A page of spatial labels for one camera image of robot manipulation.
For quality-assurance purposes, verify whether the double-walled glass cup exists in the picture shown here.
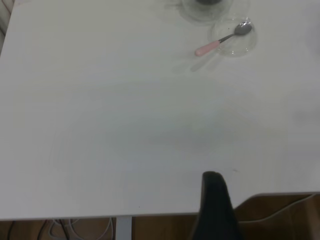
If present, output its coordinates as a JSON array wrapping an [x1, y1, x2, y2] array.
[[179, 0, 251, 26]]

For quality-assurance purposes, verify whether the clear glass lid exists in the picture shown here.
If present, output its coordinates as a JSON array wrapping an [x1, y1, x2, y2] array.
[[208, 16, 258, 58]]

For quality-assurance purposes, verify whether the white table leg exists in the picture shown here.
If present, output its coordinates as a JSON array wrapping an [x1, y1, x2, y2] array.
[[115, 216, 133, 240]]

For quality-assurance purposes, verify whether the grey cable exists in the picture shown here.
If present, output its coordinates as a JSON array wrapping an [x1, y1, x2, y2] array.
[[237, 193, 317, 224]]

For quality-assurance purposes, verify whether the pink-handled metal spoon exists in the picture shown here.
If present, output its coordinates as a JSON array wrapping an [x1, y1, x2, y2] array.
[[194, 21, 253, 57]]

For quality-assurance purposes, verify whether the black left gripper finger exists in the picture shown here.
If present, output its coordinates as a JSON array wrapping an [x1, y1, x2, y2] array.
[[189, 171, 245, 240]]

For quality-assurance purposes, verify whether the white cable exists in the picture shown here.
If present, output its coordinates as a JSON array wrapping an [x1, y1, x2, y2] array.
[[47, 217, 112, 240]]

